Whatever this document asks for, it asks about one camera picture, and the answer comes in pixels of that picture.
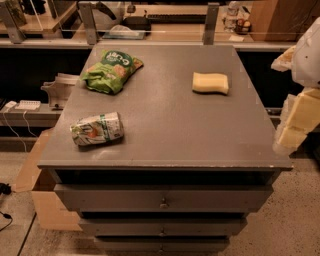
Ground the black cable on floor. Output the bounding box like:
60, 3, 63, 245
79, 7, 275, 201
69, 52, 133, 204
0, 182, 14, 233

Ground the basket with small items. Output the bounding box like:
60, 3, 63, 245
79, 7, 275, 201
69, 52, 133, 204
235, 19, 251, 35

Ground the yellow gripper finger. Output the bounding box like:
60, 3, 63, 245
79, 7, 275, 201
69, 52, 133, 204
271, 46, 296, 72
273, 88, 320, 155

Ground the white green snack bag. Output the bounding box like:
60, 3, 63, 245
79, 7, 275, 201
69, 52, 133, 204
70, 112, 124, 146

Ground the grey drawer cabinet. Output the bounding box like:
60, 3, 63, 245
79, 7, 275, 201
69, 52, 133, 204
39, 45, 291, 252

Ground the green rice chip bag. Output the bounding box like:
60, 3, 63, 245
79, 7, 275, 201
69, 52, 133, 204
81, 50, 144, 95

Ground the cardboard box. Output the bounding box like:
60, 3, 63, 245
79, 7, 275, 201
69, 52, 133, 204
14, 129, 81, 231

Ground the grey post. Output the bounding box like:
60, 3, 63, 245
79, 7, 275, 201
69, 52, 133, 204
202, 2, 219, 45
0, 0, 25, 44
78, 1, 98, 45

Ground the grey post middle left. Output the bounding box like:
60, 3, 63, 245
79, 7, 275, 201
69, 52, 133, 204
78, 1, 98, 45

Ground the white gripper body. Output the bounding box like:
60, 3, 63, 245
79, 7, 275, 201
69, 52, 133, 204
292, 17, 320, 88

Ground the top drawer knob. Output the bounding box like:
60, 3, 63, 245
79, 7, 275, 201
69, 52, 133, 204
159, 198, 169, 209

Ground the white cable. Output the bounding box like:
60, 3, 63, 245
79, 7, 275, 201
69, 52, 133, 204
1, 100, 38, 153

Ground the yellow sponge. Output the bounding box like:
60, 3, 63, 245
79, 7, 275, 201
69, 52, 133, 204
192, 72, 229, 95

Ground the grey post right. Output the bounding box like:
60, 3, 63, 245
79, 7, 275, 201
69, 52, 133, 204
202, 2, 219, 45

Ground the grey metal bracket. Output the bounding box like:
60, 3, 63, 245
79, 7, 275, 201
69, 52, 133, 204
41, 73, 79, 109

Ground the white power strip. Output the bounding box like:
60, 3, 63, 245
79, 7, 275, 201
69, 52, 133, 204
15, 100, 41, 110

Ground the black keyboard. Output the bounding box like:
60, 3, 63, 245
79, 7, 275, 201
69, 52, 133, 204
147, 14, 206, 24

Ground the grey post far left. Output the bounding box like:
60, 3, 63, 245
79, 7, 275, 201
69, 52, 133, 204
0, 0, 25, 44

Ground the clear plastic bag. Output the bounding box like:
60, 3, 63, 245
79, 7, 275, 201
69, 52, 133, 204
103, 25, 145, 40

